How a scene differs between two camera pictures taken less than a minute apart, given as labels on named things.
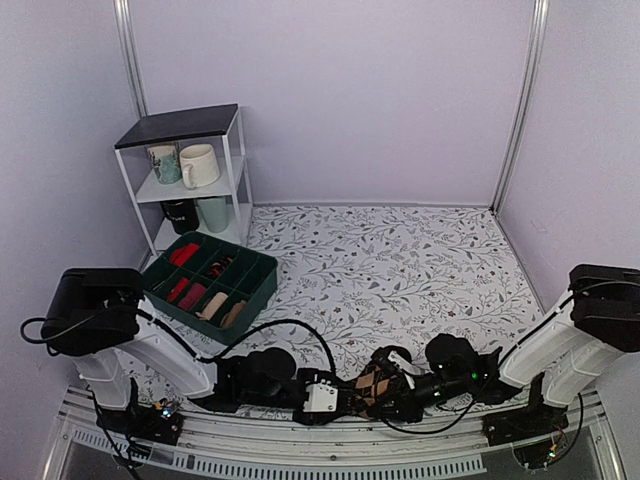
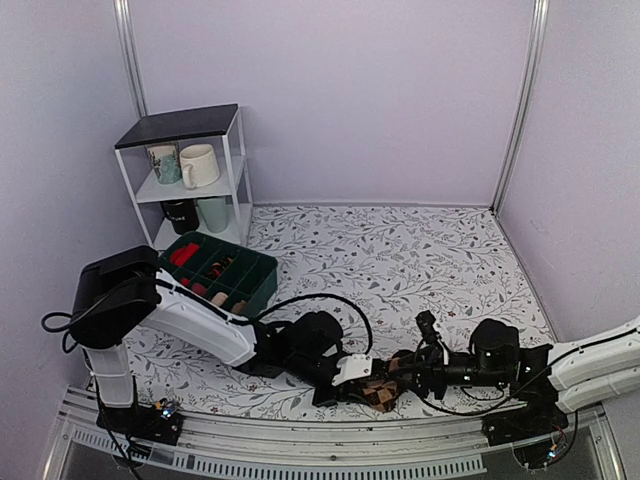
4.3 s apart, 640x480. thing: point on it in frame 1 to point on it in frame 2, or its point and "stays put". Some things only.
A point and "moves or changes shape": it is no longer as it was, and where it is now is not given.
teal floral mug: (166, 162) stays put
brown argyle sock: (371, 384) moves or changes shape
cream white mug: (199, 165) stays put
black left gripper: (315, 375) to (344, 395)
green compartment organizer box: (210, 286) stays put
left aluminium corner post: (123, 15) stays put
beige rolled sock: (214, 305) stays put
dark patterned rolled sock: (218, 267) stays put
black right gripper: (406, 408) to (431, 372)
